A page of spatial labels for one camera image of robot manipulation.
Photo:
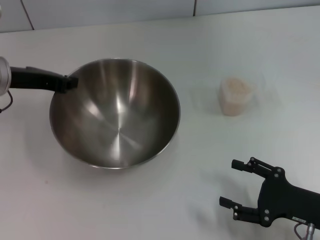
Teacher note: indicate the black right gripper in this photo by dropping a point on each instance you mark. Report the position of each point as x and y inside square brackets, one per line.
[280, 200]

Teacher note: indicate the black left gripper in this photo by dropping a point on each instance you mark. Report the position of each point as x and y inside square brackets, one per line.
[35, 78]

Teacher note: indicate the stainless steel mixing bowl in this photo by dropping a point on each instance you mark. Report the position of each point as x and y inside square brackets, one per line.
[117, 112]

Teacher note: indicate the clear plastic measuring cup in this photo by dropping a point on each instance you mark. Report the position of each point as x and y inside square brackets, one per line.
[236, 100]

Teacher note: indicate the white rice grains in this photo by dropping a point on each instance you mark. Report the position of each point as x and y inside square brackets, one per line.
[235, 97]

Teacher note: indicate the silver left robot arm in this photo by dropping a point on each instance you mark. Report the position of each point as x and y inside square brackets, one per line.
[4, 75]

